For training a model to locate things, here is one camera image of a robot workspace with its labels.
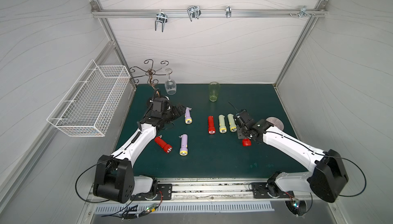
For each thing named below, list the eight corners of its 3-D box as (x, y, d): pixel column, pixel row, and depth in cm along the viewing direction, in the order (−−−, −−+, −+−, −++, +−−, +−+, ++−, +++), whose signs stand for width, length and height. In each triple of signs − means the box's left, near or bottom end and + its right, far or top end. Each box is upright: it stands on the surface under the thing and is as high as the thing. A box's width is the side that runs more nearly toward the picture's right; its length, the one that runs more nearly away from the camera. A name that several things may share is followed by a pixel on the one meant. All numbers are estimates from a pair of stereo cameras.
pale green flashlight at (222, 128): (219, 133, 95) (219, 131, 93) (218, 116, 103) (218, 114, 101) (226, 133, 95) (227, 131, 93) (224, 116, 103) (225, 114, 101)
